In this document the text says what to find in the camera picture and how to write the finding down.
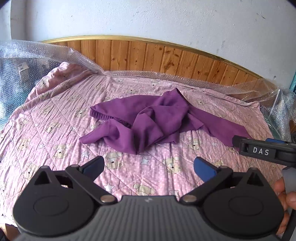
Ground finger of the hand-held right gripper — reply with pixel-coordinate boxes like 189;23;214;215
232;136;282;149

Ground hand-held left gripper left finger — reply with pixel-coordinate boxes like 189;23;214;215
35;156;117;205

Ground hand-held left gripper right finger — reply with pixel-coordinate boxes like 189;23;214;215
180;157;266;205

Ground purple pants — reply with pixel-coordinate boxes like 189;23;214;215
79;88;252;155

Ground person's right hand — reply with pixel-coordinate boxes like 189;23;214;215
274;177;296;237

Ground pink bear print blanket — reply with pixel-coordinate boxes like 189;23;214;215
0;62;282;223

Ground wooden headboard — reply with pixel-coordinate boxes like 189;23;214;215
39;35;265;91

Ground clear bubble wrap sheet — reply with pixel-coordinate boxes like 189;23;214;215
0;39;296;139

